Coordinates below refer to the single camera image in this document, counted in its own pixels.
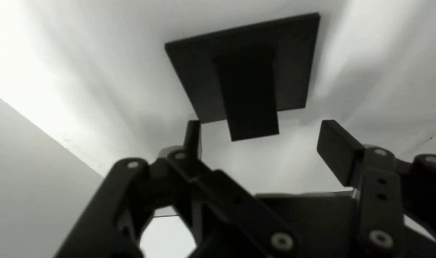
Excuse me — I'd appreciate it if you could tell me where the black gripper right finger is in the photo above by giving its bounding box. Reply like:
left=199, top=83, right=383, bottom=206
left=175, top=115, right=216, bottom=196
left=315, top=118, right=436, bottom=258

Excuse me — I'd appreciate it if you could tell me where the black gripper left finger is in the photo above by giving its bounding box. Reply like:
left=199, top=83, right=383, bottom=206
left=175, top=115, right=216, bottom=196
left=54, top=119, right=300, bottom=258

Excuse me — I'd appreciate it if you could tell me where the black object with stand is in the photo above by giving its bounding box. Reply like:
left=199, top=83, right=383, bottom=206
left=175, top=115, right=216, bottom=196
left=163, top=12, right=321, bottom=143

